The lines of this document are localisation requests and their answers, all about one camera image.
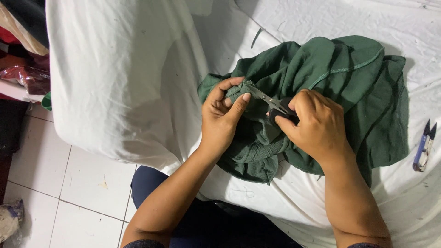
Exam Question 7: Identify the person's right hand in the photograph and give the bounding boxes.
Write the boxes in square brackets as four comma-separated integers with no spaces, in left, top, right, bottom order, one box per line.
[274,89,349,162]

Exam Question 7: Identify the heap of folded fabrics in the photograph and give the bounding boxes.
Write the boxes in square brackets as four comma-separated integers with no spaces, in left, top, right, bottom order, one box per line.
[0,0,51,102]

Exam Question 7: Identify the crumpled plastic bag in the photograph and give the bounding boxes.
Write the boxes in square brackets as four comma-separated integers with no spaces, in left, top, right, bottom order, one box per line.
[0,199,25,243]

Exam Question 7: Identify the blue thread snips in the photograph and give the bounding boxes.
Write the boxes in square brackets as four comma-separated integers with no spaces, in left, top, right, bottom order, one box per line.
[412,119,437,172]

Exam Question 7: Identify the green plastic object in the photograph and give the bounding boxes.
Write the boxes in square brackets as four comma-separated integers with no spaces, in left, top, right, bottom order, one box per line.
[41,91,52,111]

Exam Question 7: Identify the white cloth sheet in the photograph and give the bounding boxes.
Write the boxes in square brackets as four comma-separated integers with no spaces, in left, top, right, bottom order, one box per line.
[45,0,441,248]

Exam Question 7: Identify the black handled small scissors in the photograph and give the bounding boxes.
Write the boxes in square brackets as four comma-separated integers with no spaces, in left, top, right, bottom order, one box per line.
[245,84,300,126]

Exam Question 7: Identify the person's left hand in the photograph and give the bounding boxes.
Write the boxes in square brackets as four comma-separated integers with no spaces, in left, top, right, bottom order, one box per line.
[201,76,252,153]

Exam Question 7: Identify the person's dark blue trousers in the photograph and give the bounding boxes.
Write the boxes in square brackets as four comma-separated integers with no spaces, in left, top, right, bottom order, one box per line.
[130,166,304,248]

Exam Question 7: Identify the dark green garment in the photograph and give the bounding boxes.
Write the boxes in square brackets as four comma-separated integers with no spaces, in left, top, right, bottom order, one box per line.
[197,35,410,188]

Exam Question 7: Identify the green fabric scrap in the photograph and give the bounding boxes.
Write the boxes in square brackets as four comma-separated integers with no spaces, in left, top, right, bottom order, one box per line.
[250,28,263,49]

